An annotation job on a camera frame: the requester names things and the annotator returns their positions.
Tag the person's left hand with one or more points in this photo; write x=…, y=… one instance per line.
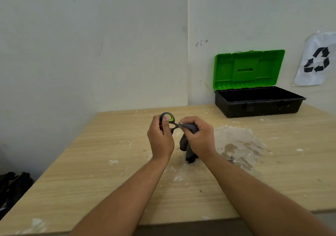
x=160, y=143

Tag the black bag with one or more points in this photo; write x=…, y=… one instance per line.
x=13, y=191

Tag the white paper recycling sign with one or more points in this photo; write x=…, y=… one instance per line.
x=315, y=62

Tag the grey cloth piece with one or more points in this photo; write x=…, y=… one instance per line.
x=189, y=154

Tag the person's right thumb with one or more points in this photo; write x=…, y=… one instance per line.
x=185, y=131

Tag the black toolbox with green lid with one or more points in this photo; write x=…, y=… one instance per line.
x=248, y=70

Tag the person's left thumb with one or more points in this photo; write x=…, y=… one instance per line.
x=166, y=125

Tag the person's right forearm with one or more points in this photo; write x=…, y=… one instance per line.
x=252, y=196

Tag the person's right hand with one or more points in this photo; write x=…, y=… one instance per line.
x=202, y=138

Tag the person's left forearm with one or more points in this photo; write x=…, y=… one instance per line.
x=126, y=201

